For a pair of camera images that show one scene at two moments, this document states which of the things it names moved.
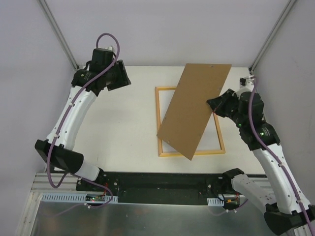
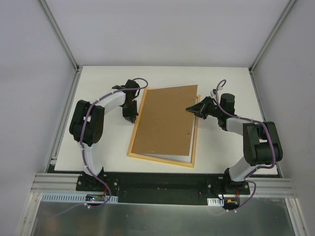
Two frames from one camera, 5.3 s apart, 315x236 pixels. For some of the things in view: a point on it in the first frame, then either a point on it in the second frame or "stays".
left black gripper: [118, 75] to [129, 109]
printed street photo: [209, 139] to [182, 158]
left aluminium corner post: [59, 33] stays
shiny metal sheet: [95, 219] stays
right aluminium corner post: [271, 36] stays
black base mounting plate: [188, 188] stays
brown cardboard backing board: [188, 115] to [165, 127]
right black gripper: [226, 105] to [205, 109]
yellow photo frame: [159, 140] to [158, 159]
